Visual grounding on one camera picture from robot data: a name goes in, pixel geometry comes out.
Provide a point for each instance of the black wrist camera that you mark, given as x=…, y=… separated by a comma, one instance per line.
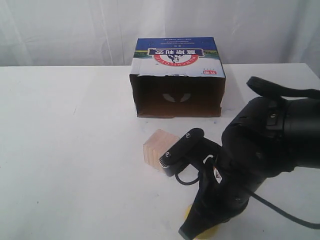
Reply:
x=182, y=152

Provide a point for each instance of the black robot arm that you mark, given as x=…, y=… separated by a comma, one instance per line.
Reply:
x=275, y=132

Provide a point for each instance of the yellow ball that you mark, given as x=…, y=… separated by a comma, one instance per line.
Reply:
x=194, y=226

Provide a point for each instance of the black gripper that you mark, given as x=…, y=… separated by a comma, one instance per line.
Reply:
x=221, y=194

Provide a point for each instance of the wooden cube block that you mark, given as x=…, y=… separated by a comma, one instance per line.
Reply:
x=156, y=146

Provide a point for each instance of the open cardboard milk box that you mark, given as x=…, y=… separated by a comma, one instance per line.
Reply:
x=177, y=77

